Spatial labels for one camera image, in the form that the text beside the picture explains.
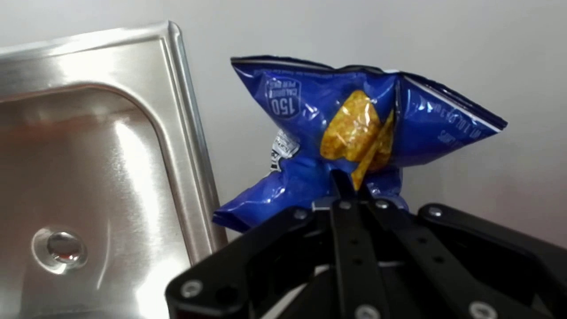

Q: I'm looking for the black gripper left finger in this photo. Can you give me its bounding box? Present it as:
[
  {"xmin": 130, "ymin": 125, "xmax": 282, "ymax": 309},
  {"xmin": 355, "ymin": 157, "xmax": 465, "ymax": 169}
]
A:
[{"xmin": 165, "ymin": 168, "xmax": 381, "ymax": 319}]

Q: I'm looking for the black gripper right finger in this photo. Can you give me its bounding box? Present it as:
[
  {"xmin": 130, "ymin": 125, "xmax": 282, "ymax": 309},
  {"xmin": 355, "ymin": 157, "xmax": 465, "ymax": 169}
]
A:
[{"xmin": 355, "ymin": 183, "xmax": 567, "ymax": 319}]

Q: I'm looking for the stainless steel sink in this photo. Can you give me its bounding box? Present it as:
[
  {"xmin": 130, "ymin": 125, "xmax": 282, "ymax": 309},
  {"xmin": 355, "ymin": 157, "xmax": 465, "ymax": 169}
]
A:
[{"xmin": 0, "ymin": 19, "xmax": 229, "ymax": 319}]

